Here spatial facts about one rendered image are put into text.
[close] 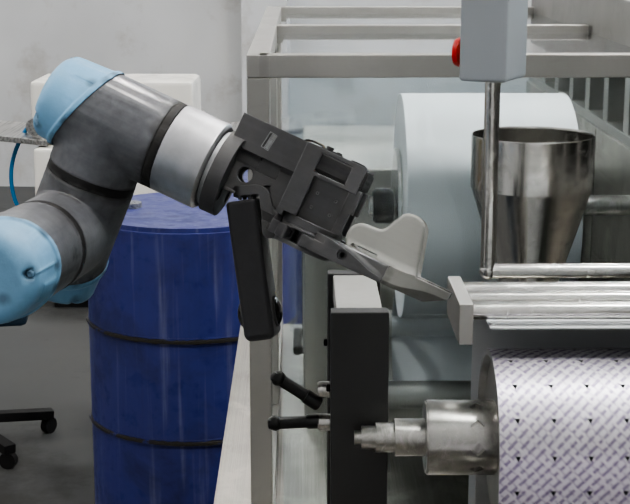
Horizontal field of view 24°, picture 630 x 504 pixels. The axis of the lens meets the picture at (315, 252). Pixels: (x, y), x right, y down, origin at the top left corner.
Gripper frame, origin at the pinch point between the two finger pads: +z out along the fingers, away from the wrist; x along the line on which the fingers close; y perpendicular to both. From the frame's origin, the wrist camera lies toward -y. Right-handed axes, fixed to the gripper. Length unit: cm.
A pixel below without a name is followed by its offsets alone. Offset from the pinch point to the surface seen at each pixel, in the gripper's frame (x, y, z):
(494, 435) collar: 5.7, -8.4, 9.5
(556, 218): 47.8, 12.1, 7.7
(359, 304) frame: 10.1, -3.6, -5.6
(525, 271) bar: 36.4, 5.2, 6.8
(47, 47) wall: 846, 10, -329
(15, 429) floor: 390, -122, -125
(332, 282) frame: 20.7, -3.5, -9.6
